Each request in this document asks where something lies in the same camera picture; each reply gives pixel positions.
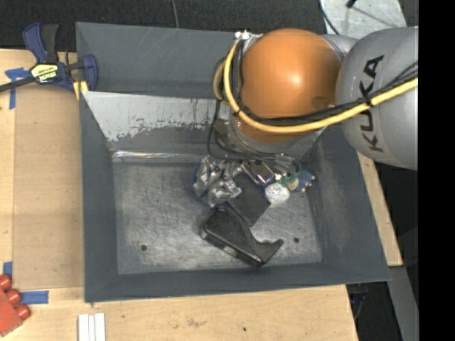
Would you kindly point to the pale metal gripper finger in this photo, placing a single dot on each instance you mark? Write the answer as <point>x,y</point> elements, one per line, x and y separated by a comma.
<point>227,192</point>
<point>205,174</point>

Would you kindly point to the white speckled ball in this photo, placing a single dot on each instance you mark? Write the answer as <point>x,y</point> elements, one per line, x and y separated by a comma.
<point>278,194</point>

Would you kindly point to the black curved plastic holder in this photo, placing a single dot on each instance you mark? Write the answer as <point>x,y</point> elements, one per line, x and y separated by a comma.
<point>227,230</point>

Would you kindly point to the pale wood flat board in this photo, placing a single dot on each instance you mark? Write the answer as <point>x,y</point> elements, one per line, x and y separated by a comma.
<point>46,190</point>

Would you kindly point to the grey metal bin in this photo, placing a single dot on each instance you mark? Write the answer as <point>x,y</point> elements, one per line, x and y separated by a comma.
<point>160,208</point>

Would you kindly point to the blue toy animal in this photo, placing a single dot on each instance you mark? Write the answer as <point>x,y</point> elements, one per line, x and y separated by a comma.
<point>305,181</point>

